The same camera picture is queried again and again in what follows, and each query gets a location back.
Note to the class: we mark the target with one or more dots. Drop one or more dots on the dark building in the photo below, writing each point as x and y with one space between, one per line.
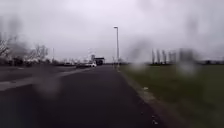
99 61

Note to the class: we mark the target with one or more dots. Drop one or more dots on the tall street lamp pole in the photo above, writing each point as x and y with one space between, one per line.
117 46

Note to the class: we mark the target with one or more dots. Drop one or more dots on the white car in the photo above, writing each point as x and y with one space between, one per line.
90 64

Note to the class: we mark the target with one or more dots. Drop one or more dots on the dark asphalt path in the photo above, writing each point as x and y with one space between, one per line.
90 100

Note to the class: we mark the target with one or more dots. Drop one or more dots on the row of tall trees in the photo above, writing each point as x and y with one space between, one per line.
166 57

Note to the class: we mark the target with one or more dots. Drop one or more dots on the grey verge strip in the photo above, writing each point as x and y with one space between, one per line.
160 106

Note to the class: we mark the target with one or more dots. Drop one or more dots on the bare tree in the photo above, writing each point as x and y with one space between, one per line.
5 46
40 53

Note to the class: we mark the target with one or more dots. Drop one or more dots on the green grass field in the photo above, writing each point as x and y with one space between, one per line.
186 86

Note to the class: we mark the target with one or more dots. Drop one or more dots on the grey asphalt road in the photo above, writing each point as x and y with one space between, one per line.
20 71

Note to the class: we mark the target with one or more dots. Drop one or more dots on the pale kerb strip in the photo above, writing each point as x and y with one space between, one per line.
16 83

